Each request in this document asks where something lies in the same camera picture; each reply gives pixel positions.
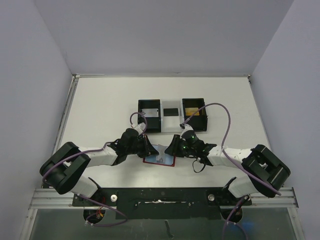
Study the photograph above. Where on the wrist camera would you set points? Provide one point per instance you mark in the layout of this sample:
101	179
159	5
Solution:
188	133
140	128

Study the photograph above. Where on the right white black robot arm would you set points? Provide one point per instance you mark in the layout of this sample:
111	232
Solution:
265	172

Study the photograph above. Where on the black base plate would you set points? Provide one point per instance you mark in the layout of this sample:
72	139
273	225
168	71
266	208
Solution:
163	203

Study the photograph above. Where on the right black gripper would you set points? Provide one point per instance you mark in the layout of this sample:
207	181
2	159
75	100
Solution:
176	146

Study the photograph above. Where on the gold VIP card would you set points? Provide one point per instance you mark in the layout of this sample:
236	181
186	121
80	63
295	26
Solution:
189	111

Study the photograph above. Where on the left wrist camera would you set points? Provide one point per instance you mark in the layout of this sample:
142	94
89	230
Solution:
140	128

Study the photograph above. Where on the red leather card holder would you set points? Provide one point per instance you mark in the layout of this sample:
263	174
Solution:
170	160

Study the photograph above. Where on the white middle bin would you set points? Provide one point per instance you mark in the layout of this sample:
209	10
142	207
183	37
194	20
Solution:
171	124

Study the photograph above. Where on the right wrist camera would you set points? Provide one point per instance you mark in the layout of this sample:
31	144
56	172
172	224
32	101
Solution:
188	133

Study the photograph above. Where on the right black bin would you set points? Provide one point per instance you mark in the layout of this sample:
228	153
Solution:
198	123

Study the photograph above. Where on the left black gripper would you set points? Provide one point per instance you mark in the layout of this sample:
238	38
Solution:
148	148

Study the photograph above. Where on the left black bin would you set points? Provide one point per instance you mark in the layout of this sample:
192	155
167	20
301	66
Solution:
153	123

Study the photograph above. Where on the black card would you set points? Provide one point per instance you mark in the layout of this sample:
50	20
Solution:
170	112

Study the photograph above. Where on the aluminium left rail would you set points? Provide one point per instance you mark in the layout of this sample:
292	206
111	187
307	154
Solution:
66	112

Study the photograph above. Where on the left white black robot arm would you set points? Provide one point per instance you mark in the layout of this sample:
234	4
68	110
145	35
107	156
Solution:
64	169

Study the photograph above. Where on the black bin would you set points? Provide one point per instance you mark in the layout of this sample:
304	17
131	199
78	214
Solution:
198	123
153	123

